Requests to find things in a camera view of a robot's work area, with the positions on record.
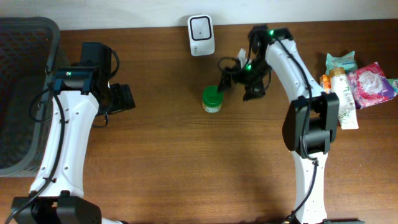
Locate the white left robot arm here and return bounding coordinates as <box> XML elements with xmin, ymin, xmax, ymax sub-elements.
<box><xmin>6</xmin><ymin>42</ymin><xmax>136</xmax><ymax>224</ymax></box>

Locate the teal wipes packet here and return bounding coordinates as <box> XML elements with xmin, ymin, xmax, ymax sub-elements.
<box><xmin>325</xmin><ymin>51</ymin><xmax>358</xmax><ymax>75</ymax></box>

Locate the small orange box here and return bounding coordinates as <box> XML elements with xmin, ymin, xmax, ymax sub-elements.
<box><xmin>320</xmin><ymin>74</ymin><xmax>331</xmax><ymax>94</ymax></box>

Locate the white barcode scanner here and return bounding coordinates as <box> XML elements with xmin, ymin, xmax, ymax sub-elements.
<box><xmin>187</xmin><ymin>14</ymin><xmax>215</xmax><ymax>57</ymax></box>

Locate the grey plastic mesh basket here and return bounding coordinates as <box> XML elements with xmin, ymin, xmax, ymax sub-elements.
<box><xmin>1</xmin><ymin>17</ymin><xmax>69</xmax><ymax>177</ymax></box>

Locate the white cream tube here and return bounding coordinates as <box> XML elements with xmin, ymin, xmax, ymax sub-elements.
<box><xmin>329</xmin><ymin>67</ymin><xmax>359</xmax><ymax>129</ymax></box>

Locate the red purple tissue pack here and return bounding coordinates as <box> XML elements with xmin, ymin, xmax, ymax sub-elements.
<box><xmin>346</xmin><ymin>62</ymin><xmax>397</xmax><ymax>110</ymax></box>

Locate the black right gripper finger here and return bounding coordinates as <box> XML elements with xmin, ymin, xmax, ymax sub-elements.
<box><xmin>217</xmin><ymin>70</ymin><xmax>232</xmax><ymax>93</ymax></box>
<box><xmin>243</xmin><ymin>85</ymin><xmax>266</xmax><ymax>101</ymax></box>

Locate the green lid jar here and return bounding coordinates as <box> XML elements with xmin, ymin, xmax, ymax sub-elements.
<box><xmin>202</xmin><ymin>86</ymin><xmax>223</xmax><ymax>113</ymax></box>

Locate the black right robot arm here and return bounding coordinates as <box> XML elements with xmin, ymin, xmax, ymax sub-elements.
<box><xmin>218</xmin><ymin>25</ymin><xmax>339</xmax><ymax>223</ymax></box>

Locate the green kleenex tissue pack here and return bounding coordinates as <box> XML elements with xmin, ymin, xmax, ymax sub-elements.
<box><xmin>387</xmin><ymin>78</ymin><xmax>398</xmax><ymax>93</ymax></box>

